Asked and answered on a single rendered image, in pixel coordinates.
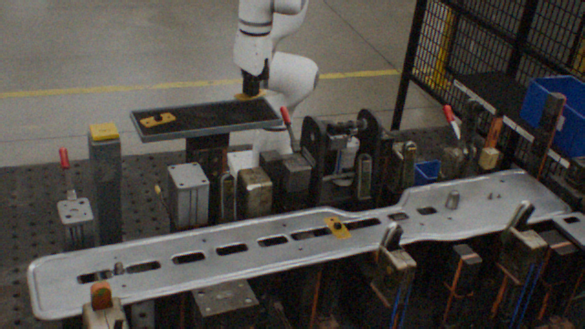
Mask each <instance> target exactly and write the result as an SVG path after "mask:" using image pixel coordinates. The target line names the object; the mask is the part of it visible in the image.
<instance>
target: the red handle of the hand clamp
mask: <svg viewBox="0 0 585 329"><path fill-rule="evenodd" d="M442 109H443V111H444V114H445V116H446V118H447V121H448V123H449V124H450V125H451V128H452V133H453V135H454V138H455V140H456V142H457V144H459V138H460V130H459V128H458V126H457V123H456V120H455V118H454V115H453V113H452V109H451V107H450V106H448V105H445V106H443V108H442Z"/></svg>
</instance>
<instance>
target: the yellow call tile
mask: <svg viewBox="0 0 585 329"><path fill-rule="evenodd" d="M89 129H90V133H91V137H92V140H93V141H100V140H108V139H115V138H119V133H118V131H117V128H116V126H115V124H114V122H106V123H97V124H90V125H89Z"/></svg>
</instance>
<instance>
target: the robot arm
mask: <svg viewBox="0 0 585 329"><path fill-rule="evenodd" d="M308 3H309V0H239V27H238V30H237V34H236V38H235V44H234V53H233V61H234V63H235V64H236V65H237V66H239V68H240V70H241V77H242V78H243V82H242V92H243V93H245V92H246V90H249V96H250V97H252V96H255V95H258V94H259V91H260V89H264V90H271V91H276V92H279V93H280V94H276V95H271V96H268V97H265V98H266V99H267V101H268V102H269V103H270V104H271V106H272V107H273V108H274V109H275V110H276V111H277V112H278V113H279V114H280V115H281V113H280V110H279V109H280V107H281V106H282V105H283V106H285V107H286V109H288V113H289V115H290V118H291V121H292V127H293V115H294V111H295V108H296V107H297V105H298V104H300V103H301V102H302V101H304V100H305V99H306V98H308V97H309V96H310V95H311V94H312V93H313V91H314V90H315V88H316V87H317V84H318V81H319V74H320V73H319V70H318V68H317V66H316V64H315V63H314V62H313V61H311V60H310V59H308V58H303V57H299V56H295V55H291V54H285V53H281V52H276V51H275V46H276V44H277V43H278V42H279V41H280V40H281V39H282V38H284V37H287V36H289V35H291V34H293V33H294V32H296V31H297V30H298V29H299V28H300V27H301V25H302V24H303V21H304V19H305V15H306V12H307V7H308ZM281 117H282V116H281ZM290 145H291V138H290V135H289V132H288V129H287V126H284V125H283V121H282V126H279V127H271V128H264V129H258V130H254V134H253V147H252V151H251V152H249V153H247V154H246V155H245V156H244V157H243V158H242V160H241V169H244V168H251V167H256V166H258V165H259V155H260V152H262V151H270V150H277V152H278V153H279V154H289V153H290Z"/></svg>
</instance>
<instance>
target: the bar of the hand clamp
mask: <svg viewBox="0 0 585 329"><path fill-rule="evenodd" d="M483 110H484V106H483V104H481V103H480V101H479V100H477V99H469V100H464V105H463V117H462V124H461V130H460V138H459V144H458V148H459V149H460V150H461V151H462V153H463V155H464V148H465V145H466V149H467V151H468V152H469V153H468V154H467V155H465V156H464V157H466V158H467V159H471V157H472V151H473V140H474V135H475V127H476V122H477V115H478V114H480V113H482V112H483ZM462 160H463V156H462ZM462 160H461V161H462Z"/></svg>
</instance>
